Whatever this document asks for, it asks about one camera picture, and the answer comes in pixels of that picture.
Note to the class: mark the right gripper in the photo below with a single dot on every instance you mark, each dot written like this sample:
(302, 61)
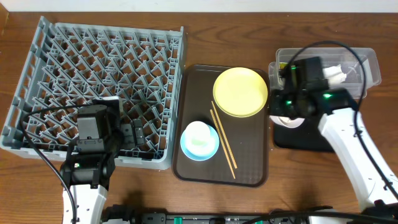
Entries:
(275, 96)

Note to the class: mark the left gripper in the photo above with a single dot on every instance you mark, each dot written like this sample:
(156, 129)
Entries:
(130, 142)

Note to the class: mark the white tissue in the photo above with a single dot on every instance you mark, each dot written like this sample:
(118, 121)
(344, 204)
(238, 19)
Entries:
(334, 75)

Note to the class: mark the white bowl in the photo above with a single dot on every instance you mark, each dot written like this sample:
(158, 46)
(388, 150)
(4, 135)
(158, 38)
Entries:
(287, 122)

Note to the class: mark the light blue saucer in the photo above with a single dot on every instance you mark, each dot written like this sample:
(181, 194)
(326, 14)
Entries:
(213, 146)

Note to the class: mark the green snack wrapper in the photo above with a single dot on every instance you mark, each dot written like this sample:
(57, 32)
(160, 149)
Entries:
(283, 65)

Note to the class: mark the white plastic cup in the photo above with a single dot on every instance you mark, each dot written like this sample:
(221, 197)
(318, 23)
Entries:
(197, 138)

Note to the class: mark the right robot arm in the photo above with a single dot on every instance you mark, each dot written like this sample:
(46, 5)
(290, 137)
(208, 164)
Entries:
(342, 126)

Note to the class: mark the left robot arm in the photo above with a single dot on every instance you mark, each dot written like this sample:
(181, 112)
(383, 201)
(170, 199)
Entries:
(87, 173)

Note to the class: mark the clear plastic waste bin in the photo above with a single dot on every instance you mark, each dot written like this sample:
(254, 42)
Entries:
(367, 73)

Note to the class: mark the black waste tray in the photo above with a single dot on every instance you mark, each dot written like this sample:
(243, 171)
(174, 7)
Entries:
(305, 137)

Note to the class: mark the grey plastic dishwasher rack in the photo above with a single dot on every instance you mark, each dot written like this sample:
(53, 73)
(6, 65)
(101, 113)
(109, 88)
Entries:
(72, 64)

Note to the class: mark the yellow round plate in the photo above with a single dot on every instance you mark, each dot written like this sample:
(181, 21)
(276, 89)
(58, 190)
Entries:
(240, 92)

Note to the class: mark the brown plastic serving tray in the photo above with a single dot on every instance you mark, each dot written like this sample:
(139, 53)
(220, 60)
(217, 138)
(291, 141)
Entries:
(248, 137)

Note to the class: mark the wooden chopstick left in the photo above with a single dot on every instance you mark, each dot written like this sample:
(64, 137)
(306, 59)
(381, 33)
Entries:
(222, 143)

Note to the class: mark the wooden chopstick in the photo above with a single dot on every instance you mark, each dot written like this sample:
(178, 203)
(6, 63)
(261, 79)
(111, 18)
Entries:
(222, 143)
(224, 135)

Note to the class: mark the wooden chopstick right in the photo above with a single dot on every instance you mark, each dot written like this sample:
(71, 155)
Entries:
(224, 135)

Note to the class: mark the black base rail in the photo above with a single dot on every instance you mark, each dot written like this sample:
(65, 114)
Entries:
(217, 219)

